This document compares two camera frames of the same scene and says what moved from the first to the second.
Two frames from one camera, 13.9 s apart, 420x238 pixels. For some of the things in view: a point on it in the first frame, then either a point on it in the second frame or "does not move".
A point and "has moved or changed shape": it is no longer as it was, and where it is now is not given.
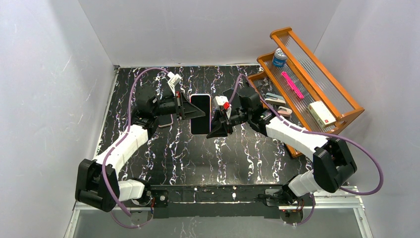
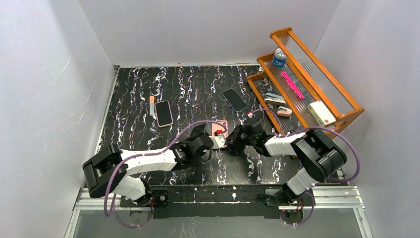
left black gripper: (179, 106) → (199, 132)
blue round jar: (280, 57) does not move
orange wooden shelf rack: (296, 87) does not move
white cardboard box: (321, 114) does not move
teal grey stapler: (274, 98) does not move
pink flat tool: (295, 88) does not move
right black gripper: (226, 121) → (235, 141)
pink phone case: (202, 125) has moved or changed shape
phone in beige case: (164, 119) does not move
